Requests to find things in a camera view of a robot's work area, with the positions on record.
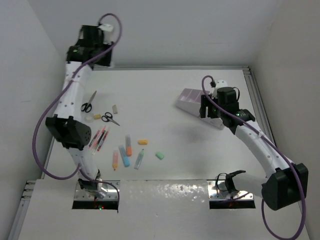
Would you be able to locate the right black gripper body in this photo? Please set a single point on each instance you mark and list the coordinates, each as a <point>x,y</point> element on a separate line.
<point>212,112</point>

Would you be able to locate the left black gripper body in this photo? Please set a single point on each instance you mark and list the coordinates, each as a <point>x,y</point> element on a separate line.
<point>105,60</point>

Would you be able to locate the large black scissors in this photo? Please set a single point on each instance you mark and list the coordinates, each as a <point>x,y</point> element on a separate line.
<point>87,106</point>

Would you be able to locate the small black scissors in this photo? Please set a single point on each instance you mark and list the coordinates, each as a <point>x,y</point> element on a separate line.
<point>108,117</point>

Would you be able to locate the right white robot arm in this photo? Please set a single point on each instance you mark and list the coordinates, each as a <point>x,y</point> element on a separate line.
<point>286,182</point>

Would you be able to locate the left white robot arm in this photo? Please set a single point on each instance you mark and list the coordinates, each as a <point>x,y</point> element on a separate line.
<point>67,125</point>

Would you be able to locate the white three-slot organizer right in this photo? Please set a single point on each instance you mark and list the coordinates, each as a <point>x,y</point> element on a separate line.
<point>215,122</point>

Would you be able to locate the white three-slot organizer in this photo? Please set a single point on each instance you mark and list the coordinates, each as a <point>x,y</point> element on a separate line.
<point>215,122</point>
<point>190,101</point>

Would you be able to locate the white three-slot organizer left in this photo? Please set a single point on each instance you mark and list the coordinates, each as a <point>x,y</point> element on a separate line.
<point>190,101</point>

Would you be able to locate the beige eraser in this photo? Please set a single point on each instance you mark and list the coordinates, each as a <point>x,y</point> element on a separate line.
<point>115,109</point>

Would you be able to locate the yellow eraser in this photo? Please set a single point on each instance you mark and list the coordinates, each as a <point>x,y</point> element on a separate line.
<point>97,116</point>

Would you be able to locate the clear tape roll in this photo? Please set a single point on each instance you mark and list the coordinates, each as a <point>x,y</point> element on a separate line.
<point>89,118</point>

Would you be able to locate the green highlighter cap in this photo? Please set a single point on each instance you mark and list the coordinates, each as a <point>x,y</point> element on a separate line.
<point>159,155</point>

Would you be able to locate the blue highlighter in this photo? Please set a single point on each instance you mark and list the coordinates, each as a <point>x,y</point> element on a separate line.
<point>123,153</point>

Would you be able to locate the orange pink highlighter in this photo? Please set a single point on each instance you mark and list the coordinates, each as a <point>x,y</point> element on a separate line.
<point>115,159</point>

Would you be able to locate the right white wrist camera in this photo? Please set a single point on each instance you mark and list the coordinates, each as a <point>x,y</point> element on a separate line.
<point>217,84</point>

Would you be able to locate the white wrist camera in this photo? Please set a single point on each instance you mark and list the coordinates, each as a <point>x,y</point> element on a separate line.
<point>107,28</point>
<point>217,84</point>

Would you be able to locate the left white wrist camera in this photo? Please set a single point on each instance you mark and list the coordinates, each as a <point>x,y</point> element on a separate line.
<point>107,28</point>

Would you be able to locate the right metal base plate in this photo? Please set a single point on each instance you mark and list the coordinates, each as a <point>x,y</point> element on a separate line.
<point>217,192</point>

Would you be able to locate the metal base plate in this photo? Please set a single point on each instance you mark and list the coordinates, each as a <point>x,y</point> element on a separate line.
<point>217,192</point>
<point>88,191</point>

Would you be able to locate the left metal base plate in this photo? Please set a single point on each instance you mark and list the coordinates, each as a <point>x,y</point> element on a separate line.
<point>88,191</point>

